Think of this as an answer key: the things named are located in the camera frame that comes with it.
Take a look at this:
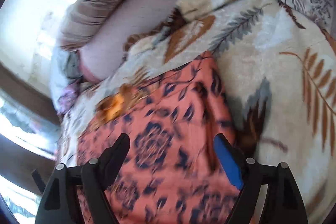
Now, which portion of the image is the wooden framed glass window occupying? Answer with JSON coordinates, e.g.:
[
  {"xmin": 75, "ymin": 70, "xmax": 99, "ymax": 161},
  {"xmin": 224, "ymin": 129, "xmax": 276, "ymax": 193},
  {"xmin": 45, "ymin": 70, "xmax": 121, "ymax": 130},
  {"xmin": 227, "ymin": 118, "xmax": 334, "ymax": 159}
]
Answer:
[{"xmin": 0, "ymin": 64, "xmax": 63, "ymax": 214}]

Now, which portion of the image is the leaf print blanket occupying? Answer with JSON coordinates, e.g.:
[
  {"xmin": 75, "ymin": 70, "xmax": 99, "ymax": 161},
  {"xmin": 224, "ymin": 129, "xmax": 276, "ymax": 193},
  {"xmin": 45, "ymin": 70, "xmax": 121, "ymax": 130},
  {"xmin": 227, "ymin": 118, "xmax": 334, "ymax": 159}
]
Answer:
[{"xmin": 50, "ymin": 0, "xmax": 336, "ymax": 224}]

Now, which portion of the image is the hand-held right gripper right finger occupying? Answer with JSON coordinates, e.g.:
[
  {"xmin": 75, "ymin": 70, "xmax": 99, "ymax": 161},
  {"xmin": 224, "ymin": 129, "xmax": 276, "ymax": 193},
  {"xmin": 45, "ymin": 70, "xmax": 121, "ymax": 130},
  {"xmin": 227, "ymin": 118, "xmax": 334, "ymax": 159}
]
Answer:
[{"xmin": 213, "ymin": 133, "xmax": 309, "ymax": 224}]

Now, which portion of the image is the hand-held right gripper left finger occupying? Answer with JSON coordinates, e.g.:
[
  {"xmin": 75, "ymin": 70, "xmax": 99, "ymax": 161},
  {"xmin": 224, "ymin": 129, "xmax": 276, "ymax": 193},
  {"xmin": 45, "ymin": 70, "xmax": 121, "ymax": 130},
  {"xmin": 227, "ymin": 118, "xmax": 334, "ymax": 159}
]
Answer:
[{"xmin": 35, "ymin": 133, "xmax": 131, "ymax": 224}]

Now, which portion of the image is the grey-blue cloth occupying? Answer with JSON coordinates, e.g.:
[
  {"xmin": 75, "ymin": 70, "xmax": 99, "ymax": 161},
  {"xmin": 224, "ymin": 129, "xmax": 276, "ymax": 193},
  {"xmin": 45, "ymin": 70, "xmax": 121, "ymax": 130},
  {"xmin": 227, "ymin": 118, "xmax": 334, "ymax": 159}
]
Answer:
[{"xmin": 50, "ymin": 51, "xmax": 88, "ymax": 109}]

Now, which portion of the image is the orange floral cloth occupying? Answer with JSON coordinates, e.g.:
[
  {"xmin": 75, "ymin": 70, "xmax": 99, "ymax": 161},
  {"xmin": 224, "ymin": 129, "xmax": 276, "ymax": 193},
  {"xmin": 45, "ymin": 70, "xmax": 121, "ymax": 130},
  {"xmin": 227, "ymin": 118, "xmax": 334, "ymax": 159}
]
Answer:
[{"xmin": 76, "ymin": 51, "xmax": 244, "ymax": 224}]

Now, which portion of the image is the purple cloth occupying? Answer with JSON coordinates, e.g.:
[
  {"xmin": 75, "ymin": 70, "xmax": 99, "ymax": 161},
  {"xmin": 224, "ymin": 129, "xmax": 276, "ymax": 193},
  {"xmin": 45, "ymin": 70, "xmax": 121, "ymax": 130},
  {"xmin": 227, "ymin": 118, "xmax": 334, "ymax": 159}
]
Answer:
[{"xmin": 57, "ymin": 84, "xmax": 80, "ymax": 112}]

